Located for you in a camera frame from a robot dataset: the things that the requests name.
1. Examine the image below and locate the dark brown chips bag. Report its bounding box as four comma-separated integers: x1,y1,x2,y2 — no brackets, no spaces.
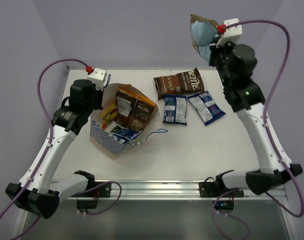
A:
115,90,155,131

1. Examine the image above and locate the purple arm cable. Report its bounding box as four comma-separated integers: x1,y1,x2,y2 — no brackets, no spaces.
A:
211,19,304,240
0,58,122,237

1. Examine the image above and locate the blue white snack bag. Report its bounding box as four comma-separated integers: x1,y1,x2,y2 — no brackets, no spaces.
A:
187,91,226,126

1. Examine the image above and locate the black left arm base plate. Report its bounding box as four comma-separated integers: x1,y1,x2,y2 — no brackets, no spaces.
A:
76,181,111,212

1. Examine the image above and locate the dark blue snack bag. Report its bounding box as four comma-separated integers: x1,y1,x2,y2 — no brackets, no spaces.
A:
162,94,187,125

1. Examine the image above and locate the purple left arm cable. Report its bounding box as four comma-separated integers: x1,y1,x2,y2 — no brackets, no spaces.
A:
0,58,122,237

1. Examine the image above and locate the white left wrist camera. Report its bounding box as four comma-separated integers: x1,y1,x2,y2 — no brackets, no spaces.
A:
85,66,107,91

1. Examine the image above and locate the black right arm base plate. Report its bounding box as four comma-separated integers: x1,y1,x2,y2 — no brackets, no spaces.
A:
198,181,244,212

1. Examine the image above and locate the blue checkered paper bag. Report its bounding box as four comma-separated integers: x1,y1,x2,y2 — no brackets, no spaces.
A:
90,82,168,156

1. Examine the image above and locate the colourful red candy bag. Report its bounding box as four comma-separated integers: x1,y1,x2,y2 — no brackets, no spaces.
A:
101,100,118,130

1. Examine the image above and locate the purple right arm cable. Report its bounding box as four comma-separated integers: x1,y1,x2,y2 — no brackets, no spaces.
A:
211,19,304,240

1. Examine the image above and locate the blue white milk snack pack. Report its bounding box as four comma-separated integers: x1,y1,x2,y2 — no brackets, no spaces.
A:
109,125,141,145

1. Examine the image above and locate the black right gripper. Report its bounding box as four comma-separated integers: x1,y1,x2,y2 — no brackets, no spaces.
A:
209,36,239,89

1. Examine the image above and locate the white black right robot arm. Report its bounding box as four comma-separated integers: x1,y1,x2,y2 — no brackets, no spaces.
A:
209,42,303,196

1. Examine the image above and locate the brown kettle chips bag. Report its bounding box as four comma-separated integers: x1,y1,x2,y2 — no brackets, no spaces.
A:
153,68,205,100

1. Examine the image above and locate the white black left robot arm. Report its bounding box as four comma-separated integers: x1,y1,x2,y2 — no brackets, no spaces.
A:
6,79,104,219

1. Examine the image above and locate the aluminium mounting rail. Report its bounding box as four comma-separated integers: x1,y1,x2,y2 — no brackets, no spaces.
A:
64,178,287,201

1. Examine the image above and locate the orange brown snack bag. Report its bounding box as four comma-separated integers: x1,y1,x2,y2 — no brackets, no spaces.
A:
119,85,156,107

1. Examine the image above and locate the light blue snack bag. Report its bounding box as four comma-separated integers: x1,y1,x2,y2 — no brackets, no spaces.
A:
190,14,218,62

